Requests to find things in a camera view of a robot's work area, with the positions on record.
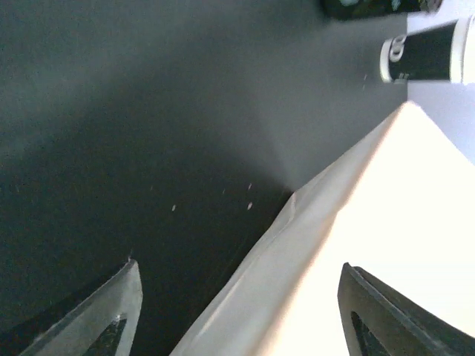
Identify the blue checkered paper bag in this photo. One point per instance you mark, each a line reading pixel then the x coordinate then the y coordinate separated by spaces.
pixel 399 204

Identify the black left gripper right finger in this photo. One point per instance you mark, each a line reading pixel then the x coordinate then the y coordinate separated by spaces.
pixel 378 320

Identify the stack of white paper cups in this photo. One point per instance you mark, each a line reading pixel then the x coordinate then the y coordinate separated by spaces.
pixel 443 53

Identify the stack of black lids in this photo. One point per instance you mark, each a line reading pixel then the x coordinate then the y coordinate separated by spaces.
pixel 367 9

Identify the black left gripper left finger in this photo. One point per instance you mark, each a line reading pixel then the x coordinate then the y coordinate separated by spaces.
pixel 99 319

